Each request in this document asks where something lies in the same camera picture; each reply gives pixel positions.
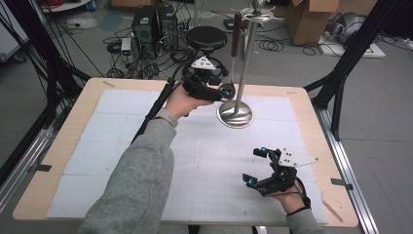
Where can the black computer tower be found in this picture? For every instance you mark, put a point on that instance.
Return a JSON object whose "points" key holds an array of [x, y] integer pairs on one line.
{"points": [[168, 26], [144, 26]]}

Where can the black tape piece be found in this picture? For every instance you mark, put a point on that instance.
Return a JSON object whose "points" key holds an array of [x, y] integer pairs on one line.
{"points": [[341, 183], [40, 168]]}

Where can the black metal frame post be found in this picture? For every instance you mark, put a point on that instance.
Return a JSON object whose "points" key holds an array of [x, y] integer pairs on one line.
{"points": [[350, 52]]}

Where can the black round stool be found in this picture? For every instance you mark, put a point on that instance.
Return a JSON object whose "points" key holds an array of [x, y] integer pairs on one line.
{"points": [[206, 37]]}

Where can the grey rounded device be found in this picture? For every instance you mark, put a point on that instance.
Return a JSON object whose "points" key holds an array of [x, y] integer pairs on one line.
{"points": [[349, 27]]}

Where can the person's left hand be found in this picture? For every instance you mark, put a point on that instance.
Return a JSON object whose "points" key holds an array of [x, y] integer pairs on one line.
{"points": [[181, 102]]}

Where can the metal utensil stand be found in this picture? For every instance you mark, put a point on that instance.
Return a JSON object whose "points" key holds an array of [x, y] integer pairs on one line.
{"points": [[235, 113]]}

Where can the black flat box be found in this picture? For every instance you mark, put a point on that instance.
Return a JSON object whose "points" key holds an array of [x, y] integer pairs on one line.
{"points": [[229, 23]]}

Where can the white grid mat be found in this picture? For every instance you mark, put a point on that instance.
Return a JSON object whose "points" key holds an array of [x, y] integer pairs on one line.
{"points": [[211, 162]]}

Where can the small white electronic box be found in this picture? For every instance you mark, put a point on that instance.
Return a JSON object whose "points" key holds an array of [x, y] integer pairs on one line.
{"points": [[126, 45]]}

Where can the large cardboard box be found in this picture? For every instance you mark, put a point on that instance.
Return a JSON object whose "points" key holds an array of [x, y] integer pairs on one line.
{"points": [[308, 22]]}

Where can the white cabinet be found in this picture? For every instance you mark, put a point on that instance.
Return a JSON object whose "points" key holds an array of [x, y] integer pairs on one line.
{"points": [[11, 35]]}

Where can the light wristband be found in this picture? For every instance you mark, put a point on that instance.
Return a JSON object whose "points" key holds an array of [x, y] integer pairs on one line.
{"points": [[168, 117]]}

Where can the person's right hand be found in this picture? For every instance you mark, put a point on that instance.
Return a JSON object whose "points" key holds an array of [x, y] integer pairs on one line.
{"points": [[292, 201]]}

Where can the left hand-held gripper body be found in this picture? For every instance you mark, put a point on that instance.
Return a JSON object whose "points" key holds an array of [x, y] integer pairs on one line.
{"points": [[203, 91]]}

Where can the aluminium rail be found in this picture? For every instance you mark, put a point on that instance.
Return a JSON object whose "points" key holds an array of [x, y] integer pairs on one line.
{"points": [[22, 165], [350, 175]]}

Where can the white flat board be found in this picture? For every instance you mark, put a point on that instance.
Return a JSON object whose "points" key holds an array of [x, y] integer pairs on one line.
{"points": [[373, 52]]}

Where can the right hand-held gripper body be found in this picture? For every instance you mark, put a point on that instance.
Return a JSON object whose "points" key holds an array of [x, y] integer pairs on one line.
{"points": [[297, 157]]}

